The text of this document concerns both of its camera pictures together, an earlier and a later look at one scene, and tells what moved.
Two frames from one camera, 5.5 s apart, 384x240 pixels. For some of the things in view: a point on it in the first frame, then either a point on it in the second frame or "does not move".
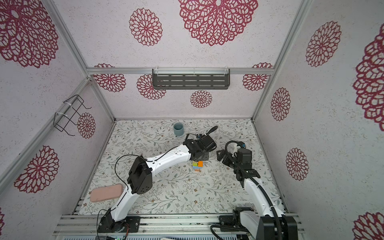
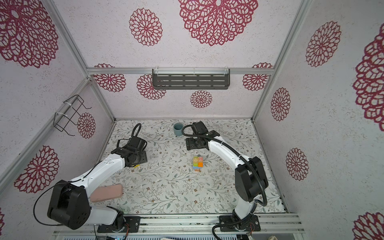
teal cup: [178, 129] does not move
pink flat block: [105, 192] does not move
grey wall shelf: [191, 78] does not move
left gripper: [205, 158] → [144, 157]
